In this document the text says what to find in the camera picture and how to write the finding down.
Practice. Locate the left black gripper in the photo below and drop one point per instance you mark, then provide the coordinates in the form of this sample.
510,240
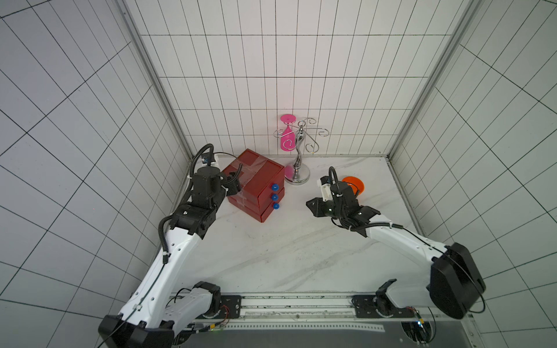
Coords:
233,183

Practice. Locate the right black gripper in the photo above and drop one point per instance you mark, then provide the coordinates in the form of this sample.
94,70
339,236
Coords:
333,208

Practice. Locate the red plastic drawer cabinet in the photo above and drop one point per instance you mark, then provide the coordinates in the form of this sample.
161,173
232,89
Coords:
262,208

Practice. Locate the red top drawer blue knob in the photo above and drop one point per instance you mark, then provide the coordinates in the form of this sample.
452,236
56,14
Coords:
261,178

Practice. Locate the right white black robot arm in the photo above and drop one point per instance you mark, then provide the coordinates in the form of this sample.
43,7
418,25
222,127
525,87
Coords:
446,276

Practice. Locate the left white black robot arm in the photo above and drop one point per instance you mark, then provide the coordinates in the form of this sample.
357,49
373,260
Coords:
148,319

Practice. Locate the orange plastic bowl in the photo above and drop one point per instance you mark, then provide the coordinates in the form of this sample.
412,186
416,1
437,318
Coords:
356,184

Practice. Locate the pink plastic goblet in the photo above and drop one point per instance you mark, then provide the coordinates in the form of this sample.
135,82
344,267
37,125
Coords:
288,137

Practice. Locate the silver wire cup rack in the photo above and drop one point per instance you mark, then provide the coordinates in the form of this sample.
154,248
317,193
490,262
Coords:
296,172

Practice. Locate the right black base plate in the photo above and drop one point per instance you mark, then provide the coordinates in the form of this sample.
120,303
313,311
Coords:
371,306

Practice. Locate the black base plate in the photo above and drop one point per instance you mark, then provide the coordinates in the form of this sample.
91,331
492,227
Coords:
229,307
371,306

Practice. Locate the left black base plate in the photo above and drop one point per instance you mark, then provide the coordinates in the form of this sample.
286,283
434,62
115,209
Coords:
229,307

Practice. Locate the aluminium mounting rail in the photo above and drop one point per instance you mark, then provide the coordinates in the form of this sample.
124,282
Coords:
308,308

